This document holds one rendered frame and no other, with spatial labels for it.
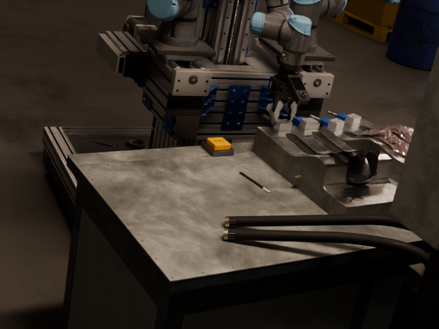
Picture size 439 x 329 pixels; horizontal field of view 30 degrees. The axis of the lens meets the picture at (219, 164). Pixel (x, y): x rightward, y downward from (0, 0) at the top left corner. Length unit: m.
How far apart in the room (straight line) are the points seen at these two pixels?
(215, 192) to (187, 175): 0.12
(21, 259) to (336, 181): 1.51
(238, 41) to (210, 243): 1.16
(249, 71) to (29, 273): 1.19
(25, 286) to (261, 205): 1.24
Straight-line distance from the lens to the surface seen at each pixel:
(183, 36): 2.88
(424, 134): 1.79
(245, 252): 2.14
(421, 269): 2.33
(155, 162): 2.54
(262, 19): 2.66
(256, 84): 3.07
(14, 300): 3.24
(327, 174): 2.44
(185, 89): 2.81
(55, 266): 3.45
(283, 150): 2.60
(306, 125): 2.77
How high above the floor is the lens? 1.87
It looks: 24 degrees down
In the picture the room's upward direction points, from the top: 11 degrees clockwise
